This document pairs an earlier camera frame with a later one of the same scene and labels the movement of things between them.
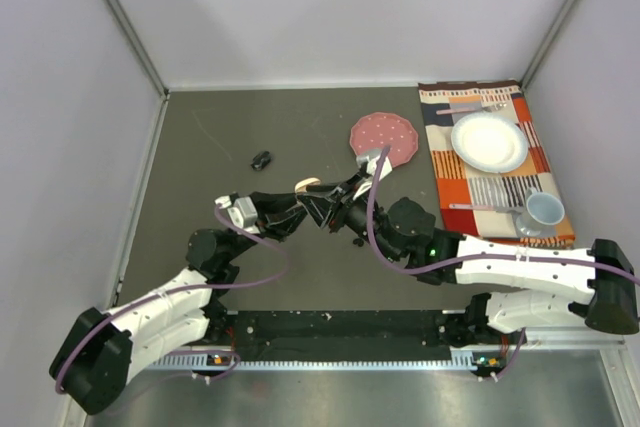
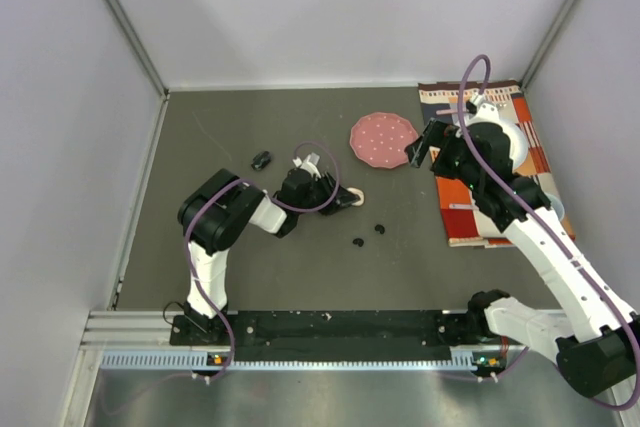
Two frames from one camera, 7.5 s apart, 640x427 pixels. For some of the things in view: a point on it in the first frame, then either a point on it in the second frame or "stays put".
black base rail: [346, 334] stays put
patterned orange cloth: [477, 204] stays put
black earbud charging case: [261, 160] stays put
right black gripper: [321, 209] -> [435, 135]
